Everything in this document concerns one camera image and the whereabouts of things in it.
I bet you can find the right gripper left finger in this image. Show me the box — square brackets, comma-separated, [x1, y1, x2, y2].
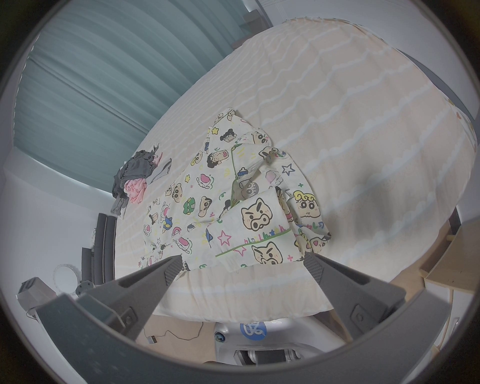
[77, 256, 184, 341]

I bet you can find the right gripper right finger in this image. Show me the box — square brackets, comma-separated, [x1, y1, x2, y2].
[303, 252, 406, 342]

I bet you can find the white printed pyjama top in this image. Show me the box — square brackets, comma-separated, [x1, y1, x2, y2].
[138, 109, 332, 272]

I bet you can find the pile of clothes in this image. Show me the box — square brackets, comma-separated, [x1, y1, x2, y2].
[110, 150, 173, 220]

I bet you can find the bed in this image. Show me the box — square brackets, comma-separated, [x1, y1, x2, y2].
[112, 0, 480, 323]

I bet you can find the black cabinet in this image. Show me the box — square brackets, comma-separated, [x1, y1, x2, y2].
[80, 213, 119, 286]

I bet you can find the pale wooden cabinet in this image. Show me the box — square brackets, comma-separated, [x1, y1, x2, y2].
[419, 215, 479, 355]

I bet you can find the blue-green curtain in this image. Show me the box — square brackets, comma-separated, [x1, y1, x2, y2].
[13, 58, 151, 196]
[28, 0, 259, 132]

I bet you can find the grey bedside table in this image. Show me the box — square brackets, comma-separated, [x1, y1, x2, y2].
[232, 9, 274, 49]

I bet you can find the black cable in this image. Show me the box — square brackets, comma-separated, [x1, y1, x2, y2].
[142, 322, 205, 344]

